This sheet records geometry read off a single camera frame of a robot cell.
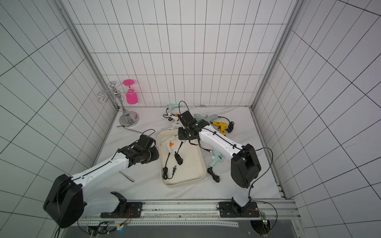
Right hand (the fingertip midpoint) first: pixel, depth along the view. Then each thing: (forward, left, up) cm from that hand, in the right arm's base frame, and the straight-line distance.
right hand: (176, 136), depth 85 cm
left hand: (-10, +11, -8) cm, 17 cm away
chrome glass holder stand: (+22, +42, -12) cm, 49 cm away
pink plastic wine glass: (+31, +37, +3) cm, 48 cm away
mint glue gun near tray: (-5, -25, -13) cm, 29 cm away
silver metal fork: (+14, +39, -14) cm, 43 cm away
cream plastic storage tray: (-11, -3, -11) cm, 15 cm away
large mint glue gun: (+28, -20, -14) cm, 37 cm away
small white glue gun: (+3, +6, -13) cm, 15 cm away
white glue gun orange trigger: (+25, +5, -11) cm, 28 cm away
